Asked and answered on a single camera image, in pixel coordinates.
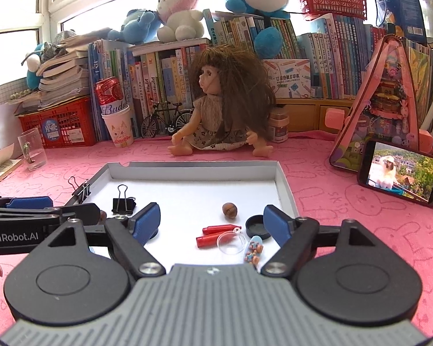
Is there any white paper cup with cat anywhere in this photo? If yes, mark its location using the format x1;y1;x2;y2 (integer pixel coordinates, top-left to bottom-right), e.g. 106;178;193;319
102;106;134;148

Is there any red plastic tube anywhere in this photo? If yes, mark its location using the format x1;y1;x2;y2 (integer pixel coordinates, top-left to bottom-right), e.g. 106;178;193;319
201;224;240;235
196;233;222;248

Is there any stack of books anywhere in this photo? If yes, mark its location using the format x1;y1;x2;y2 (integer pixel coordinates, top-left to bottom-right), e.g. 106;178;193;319
11;29;109;115

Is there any black binder clip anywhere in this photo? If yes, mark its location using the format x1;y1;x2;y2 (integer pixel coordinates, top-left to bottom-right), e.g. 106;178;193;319
112;184;136;216
66;176;90;205

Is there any brown-haired doll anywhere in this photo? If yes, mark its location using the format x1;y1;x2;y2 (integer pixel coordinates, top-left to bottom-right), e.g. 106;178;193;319
168;45;275;157

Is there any red plastic crate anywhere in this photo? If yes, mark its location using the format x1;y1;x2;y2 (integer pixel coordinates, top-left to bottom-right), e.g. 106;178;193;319
18;96;97;149

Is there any clear plastic dome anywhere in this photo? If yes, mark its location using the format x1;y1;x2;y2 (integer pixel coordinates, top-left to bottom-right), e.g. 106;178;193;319
216;227;247;255

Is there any brown walnut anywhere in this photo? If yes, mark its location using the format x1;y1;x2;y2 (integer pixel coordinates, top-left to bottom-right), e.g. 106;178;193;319
222;202;238;219

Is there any blue cardboard box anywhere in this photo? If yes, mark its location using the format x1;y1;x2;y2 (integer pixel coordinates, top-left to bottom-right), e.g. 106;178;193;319
375;0;427;45

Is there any small black cap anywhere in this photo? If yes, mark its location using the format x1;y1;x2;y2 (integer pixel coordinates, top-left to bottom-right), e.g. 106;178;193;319
245;215;270;240

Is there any pink bunny tablecloth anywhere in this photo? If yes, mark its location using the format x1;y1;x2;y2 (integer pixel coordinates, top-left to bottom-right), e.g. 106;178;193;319
0;133;433;336

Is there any black binder clip on tray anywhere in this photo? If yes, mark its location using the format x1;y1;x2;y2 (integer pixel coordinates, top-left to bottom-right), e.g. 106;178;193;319
66;176;90;205

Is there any black smartphone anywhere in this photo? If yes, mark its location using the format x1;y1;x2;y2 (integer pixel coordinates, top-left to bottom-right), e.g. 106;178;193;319
357;139;433;207

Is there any small brown jar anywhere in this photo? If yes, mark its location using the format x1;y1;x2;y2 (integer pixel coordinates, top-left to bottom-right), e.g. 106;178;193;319
268;108;289;143

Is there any miniature black bicycle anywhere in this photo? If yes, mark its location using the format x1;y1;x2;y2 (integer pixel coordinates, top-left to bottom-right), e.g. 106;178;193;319
140;101;194;138

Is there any shallow white cardboard tray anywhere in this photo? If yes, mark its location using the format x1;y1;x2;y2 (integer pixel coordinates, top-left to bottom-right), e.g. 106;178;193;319
86;161;299;270

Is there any white pink plush rabbit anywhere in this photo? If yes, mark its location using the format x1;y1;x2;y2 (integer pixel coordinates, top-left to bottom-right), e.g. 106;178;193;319
157;0;204;43

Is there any pink triangular toy box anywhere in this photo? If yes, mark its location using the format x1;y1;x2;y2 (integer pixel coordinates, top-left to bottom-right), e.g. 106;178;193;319
324;34;433;172

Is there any blue plush toy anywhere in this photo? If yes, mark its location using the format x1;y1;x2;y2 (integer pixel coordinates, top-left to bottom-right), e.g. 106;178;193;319
108;10;161;45

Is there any red beer can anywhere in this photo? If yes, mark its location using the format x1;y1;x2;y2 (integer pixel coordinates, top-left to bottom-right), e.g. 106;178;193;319
95;77;126;115

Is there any blue penguin plush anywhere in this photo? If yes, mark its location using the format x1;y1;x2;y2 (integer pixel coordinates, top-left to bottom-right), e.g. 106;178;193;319
21;42;56;91

